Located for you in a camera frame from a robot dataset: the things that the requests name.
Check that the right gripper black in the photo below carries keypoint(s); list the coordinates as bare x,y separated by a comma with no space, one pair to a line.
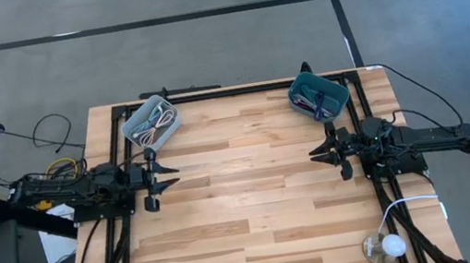
347,171

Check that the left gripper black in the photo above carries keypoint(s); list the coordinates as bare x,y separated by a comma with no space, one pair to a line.
151,204

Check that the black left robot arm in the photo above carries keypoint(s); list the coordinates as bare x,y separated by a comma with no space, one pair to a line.
84,186

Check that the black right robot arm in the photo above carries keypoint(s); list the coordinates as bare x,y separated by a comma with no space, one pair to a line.
432,139

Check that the light grey plastic bin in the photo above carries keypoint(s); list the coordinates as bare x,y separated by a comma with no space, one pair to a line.
131,142

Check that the teal plastic bin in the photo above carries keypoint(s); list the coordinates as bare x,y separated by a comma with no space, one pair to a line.
339,97

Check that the black flat bar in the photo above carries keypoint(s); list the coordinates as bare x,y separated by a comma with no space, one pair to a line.
177,90

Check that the bulb lamp with brass base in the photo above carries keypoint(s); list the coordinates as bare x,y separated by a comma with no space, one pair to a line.
393,246

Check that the yellow round object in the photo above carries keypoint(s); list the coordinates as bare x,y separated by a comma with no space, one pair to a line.
44,205

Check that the white paper sheet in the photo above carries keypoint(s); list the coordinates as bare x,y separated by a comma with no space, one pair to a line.
56,247

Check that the white plastic strip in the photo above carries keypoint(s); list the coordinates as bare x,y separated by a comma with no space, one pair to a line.
443,211

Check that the black diagonal beam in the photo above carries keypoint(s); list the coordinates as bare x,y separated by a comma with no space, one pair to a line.
38,221

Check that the black aluminium table frame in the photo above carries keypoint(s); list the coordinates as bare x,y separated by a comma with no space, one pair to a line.
234,91

